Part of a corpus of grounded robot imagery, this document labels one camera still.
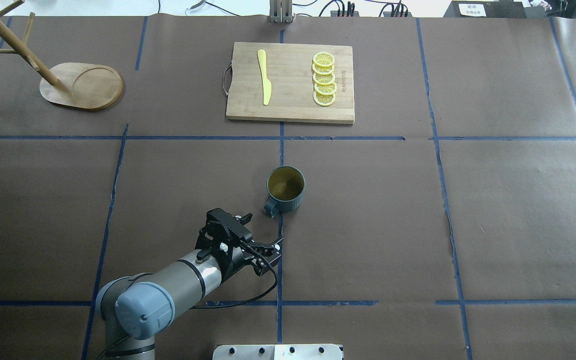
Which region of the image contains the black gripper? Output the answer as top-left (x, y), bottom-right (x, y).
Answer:
top-left (195, 208), bottom-right (284, 277)

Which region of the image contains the teal mug yellow inside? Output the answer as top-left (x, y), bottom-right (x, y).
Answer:
top-left (263, 166), bottom-right (306, 218)

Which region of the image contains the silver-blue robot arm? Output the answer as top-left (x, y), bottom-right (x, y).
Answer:
top-left (94, 208), bottom-right (284, 360)

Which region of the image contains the wooden cup storage rack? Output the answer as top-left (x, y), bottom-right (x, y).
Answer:
top-left (0, 0), bottom-right (124, 112)

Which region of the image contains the yellow plastic knife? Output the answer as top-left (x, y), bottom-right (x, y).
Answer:
top-left (257, 48), bottom-right (272, 106)

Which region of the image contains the bamboo cutting board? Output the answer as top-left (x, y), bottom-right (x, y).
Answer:
top-left (225, 42), bottom-right (355, 125)

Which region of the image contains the orange-black adapter far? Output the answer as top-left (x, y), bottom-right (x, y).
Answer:
top-left (320, 0), bottom-right (359, 18)

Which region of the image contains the black box with label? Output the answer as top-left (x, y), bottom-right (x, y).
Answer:
top-left (443, 0), bottom-right (527, 19)

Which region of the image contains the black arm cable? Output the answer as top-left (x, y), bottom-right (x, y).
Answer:
top-left (188, 250), bottom-right (279, 309)

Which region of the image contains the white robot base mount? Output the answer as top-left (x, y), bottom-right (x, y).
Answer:
top-left (212, 343), bottom-right (345, 360)

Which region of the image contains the aluminium frame post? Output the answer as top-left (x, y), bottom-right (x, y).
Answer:
top-left (269, 0), bottom-right (295, 24)

